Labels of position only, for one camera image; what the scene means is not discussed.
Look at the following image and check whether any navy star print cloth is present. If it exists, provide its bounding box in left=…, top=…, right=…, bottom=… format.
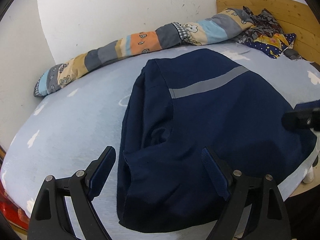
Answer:
left=246, top=32, right=297, bottom=59

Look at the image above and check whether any navy blue work jacket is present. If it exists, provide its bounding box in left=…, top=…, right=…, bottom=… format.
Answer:
left=116, top=48, right=317, bottom=230

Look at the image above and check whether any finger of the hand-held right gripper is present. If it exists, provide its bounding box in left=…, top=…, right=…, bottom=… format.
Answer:
left=282, top=102, right=320, bottom=132

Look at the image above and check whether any bed with light blue sheet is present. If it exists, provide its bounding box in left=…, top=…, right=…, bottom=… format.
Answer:
left=0, top=41, right=320, bottom=240

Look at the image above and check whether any dark grey small object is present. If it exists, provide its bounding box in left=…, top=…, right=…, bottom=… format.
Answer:
left=285, top=49, right=304, bottom=60

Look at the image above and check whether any dark floral cloth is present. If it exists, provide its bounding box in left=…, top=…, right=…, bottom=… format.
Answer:
left=234, top=5, right=285, bottom=47

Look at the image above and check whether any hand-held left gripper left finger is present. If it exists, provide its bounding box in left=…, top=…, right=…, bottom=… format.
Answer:
left=27, top=145, right=117, bottom=240

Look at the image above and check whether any long patchwork bolster pillow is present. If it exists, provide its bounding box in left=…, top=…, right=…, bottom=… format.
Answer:
left=34, top=8, right=255, bottom=97

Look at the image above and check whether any red plastic object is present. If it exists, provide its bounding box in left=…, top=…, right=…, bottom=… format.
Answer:
left=0, top=184, right=30, bottom=230

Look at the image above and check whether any wooden headboard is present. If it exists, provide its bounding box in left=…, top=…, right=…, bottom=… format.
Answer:
left=216, top=0, right=320, bottom=62

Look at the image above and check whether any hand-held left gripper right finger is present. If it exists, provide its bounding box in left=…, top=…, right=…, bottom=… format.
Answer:
left=201, top=147, right=292, bottom=240

